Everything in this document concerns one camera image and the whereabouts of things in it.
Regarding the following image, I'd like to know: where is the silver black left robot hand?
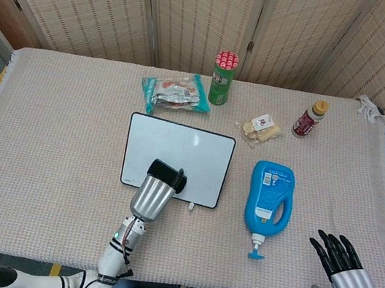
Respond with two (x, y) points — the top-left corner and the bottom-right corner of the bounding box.
(128, 155), (191, 229)

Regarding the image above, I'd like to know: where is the black whiteboard eraser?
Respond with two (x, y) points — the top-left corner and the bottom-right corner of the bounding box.
(171, 170), (190, 195)

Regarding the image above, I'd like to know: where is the teal silver snack packet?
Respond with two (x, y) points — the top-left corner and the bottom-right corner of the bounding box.
(136, 65), (217, 125)

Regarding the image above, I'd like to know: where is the beige woven tablecloth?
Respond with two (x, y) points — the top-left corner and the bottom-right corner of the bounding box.
(0, 34), (385, 288)

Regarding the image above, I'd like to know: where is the blue pump detergent bottle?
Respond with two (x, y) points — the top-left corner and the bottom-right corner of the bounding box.
(236, 158), (300, 266)

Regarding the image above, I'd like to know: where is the small beige snack bag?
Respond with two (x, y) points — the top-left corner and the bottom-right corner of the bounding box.
(238, 110), (285, 152)

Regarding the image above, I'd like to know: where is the green cylindrical snack can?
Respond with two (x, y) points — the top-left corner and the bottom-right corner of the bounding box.
(206, 48), (242, 109)

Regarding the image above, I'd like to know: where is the brown label bottle yellow cap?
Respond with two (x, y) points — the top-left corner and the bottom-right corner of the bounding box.
(290, 96), (331, 142)

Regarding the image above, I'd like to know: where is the woven bamboo folding screen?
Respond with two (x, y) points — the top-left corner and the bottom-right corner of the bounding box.
(0, 0), (385, 139)

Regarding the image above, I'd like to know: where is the white board black frame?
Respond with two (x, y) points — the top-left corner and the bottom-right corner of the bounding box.
(117, 110), (239, 212)

